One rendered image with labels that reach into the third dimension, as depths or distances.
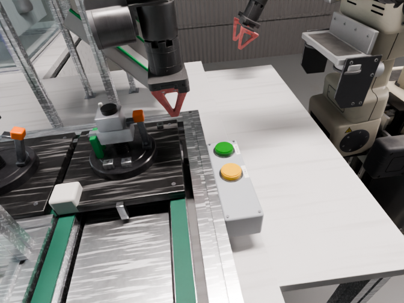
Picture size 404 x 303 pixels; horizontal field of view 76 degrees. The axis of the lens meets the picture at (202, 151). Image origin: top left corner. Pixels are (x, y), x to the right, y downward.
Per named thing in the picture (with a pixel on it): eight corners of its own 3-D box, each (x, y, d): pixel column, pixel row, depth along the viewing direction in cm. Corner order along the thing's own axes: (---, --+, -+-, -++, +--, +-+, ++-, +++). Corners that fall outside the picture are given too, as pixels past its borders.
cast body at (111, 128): (134, 128, 54) (126, 98, 49) (133, 141, 51) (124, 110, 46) (94, 133, 53) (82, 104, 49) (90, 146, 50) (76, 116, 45)
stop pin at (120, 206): (129, 213, 50) (124, 201, 47) (128, 219, 49) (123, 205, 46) (122, 214, 50) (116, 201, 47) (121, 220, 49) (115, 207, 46)
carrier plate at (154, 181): (177, 125, 67) (177, 118, 65) (186, 197, 49) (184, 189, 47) (83, 137, 65) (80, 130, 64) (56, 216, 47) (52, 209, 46)
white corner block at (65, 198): (86, 193, 51) (79, 180, 48) (82, 213, 48) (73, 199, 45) (62, 197, 51) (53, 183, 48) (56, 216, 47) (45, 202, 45)
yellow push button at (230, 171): (238, 168, 54) (238, 160, 52) (243, 182, 51) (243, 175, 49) (219, 170, 53) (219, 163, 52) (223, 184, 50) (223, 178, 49)
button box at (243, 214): (235, 158, 63) (235, 138, 59) (261, 233, 48) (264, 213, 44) (207, 162, 63) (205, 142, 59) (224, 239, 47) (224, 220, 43)
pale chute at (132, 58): (168, 77, 80) (177, 67, 78) (162, 98, 70) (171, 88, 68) (83, 11, 68) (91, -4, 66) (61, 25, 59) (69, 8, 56)
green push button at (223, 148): (231, 146, 59) (231, 139, 57) (234, 158, 56) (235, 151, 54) (213, 149, 59) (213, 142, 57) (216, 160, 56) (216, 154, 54)
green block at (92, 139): (104, 154, 54) (96, 135, 50) (103, 158, 53) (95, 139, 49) (98, 155, 54) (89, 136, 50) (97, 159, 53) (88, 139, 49)
